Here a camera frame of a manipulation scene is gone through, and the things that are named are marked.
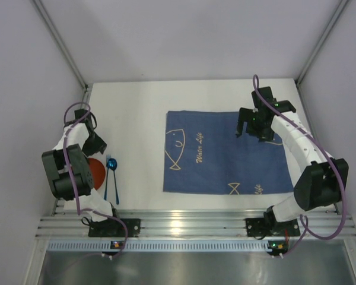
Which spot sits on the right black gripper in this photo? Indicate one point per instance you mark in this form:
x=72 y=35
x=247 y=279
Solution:
x=250 y=119

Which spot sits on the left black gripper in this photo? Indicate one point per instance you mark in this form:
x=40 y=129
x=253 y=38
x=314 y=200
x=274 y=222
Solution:
x=95 y=143

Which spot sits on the red plate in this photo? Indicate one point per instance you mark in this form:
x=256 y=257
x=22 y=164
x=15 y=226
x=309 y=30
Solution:
x=98 y=172

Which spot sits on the blue fish placemat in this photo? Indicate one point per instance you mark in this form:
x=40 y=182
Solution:
x=204 y=156

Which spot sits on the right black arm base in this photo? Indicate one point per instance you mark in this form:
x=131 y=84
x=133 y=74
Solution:
x=258 y=228

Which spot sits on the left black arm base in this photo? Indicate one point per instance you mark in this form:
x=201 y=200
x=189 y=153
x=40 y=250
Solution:
x=110 y=228

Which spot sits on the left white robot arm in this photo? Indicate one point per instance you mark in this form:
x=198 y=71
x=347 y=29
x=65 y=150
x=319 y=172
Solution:
x=72 y=174

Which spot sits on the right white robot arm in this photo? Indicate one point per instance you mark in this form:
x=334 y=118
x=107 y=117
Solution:
x=323 y=179

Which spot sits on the blue metal spoon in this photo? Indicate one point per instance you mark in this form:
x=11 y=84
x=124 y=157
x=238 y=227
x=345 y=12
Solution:
x=112 y=168

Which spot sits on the aluminium mounting rail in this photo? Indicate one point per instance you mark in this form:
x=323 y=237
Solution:
x=184 y=224

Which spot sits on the slotted cable duct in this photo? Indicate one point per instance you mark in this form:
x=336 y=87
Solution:
x=138 y=245

